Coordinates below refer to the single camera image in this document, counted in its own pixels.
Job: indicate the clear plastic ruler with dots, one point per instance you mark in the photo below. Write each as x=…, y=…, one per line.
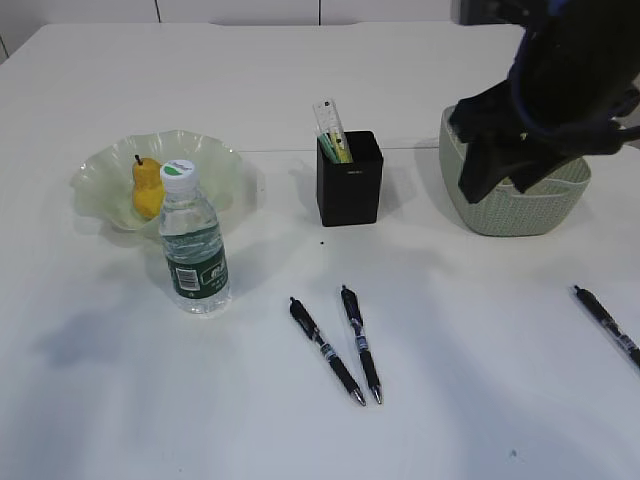
x=327, y=116

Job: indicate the yellow pear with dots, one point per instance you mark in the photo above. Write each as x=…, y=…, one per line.
x=148, y=191

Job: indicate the clear plastic water bottle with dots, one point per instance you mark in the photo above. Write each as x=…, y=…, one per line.
x=192, y=242

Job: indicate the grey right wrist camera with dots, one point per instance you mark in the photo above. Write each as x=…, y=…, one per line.
x=480, y=12

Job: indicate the green perforated plastic basket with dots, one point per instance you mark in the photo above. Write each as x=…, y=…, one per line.
x=505, y=212

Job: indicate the yellow utility knife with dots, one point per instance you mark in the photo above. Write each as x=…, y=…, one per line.
x=340, y=147

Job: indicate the green wavy glass plate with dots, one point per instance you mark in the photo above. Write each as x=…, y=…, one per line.
x=104, y=183

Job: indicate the teal utility knife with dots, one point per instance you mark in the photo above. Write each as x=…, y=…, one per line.
x=327, y=148

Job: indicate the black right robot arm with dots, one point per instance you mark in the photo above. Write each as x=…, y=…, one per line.
x=571, y=81

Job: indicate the black square pen holder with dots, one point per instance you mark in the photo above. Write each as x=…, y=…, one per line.
x=348, y=193

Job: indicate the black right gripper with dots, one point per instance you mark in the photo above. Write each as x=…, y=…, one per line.
x=500, y=131

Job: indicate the black gel pen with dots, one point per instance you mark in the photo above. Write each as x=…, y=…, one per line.
x=354, y=316
x=302, y=317
x=599, y=313

